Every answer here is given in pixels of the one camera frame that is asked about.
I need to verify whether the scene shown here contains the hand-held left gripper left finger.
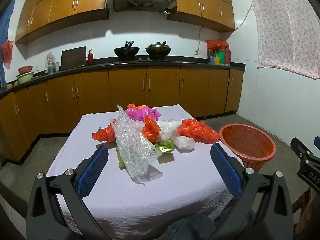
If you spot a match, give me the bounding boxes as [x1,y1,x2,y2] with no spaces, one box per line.
[26,145,112,240]

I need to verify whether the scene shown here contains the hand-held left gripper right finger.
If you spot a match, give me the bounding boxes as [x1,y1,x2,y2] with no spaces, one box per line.
[210,142,293,240]

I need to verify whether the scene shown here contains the red plastic mesh basket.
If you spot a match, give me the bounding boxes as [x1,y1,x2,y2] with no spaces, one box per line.
[219,123,276,173]

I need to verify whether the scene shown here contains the large orange plastic bag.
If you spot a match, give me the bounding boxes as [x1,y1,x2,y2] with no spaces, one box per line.
[92,124,117,143]

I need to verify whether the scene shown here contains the clear bubble wrap sheet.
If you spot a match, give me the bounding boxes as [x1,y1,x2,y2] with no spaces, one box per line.
[110,104,160,182]

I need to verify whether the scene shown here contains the wide orange plastic bag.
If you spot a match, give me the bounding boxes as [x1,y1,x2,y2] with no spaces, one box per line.
[177,118,221,143]

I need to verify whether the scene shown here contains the small clear plastic bag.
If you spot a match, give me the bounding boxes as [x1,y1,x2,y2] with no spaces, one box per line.
[174,136,195,152]

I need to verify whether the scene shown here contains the light green wrapper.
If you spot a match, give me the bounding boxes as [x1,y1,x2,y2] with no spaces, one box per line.
[154,140,175,155]

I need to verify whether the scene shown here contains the white translucent plastic bag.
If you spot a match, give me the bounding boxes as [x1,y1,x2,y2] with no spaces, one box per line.
[157,119,182,142]

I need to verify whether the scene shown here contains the small knotted orange plastic bag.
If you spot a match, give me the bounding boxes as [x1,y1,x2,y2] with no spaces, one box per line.
[126,103,148,111]

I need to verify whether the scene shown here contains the pink plastic bag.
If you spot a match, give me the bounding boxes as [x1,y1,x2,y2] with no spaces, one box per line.
[126,106,161,122]

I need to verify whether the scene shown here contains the wooden chair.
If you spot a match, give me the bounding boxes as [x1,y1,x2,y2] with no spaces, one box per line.
[291,187,320,235]

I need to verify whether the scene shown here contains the lavender tablecloth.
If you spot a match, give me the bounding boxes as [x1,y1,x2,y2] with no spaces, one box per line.
[46,104,240,235]

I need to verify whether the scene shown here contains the person's leg in jeans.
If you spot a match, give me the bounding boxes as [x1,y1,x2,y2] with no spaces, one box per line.
[159,212,218,240]

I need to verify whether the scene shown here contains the wooden lower kitchen cabinets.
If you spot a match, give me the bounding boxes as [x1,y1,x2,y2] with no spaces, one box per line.
[0,66,244,165]

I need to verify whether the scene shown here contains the black kitchen countertop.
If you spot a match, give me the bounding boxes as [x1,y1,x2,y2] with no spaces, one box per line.
[0,57,246,98]

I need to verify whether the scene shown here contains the dark wooden cutting board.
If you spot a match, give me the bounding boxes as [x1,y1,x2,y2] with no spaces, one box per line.
[61,46,87,71]

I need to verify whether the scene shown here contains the pink floral curtain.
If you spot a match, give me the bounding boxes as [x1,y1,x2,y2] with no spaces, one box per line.
[247,0,320,80]

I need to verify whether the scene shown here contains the green plastic basin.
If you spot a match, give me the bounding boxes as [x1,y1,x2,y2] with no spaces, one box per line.
[16,72,35,85]

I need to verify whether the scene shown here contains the jar covered with plastic bag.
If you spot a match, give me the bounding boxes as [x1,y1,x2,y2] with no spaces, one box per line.
[45,52,56,75]

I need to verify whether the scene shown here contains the black gas stove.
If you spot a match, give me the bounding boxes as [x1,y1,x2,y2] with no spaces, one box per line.
[112,54,175,63]

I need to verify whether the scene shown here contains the black wok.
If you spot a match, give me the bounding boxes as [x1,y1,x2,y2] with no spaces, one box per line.
[113,40,140,62]

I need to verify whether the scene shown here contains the red plastic bag over bottles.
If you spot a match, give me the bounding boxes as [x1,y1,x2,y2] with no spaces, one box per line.
[206,39,230,52]

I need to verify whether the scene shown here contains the wok with metal lid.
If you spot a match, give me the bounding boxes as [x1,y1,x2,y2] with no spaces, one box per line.
[145,41,172,55]

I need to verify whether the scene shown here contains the red hanging plastic bag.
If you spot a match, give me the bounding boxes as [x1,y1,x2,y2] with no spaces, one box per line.
[0,40,14,69]

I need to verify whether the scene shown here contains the wooden upper kitchen cabinet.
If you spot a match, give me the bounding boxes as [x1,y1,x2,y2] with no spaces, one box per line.
[15,0,112,45]
[167,0,235,32]

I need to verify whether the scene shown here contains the blue hanging cloth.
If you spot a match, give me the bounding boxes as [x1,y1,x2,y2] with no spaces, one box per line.
[0,0,16,88]

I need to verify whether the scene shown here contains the white wall cable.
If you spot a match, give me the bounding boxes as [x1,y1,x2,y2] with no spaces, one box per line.
[199,4,253,52]

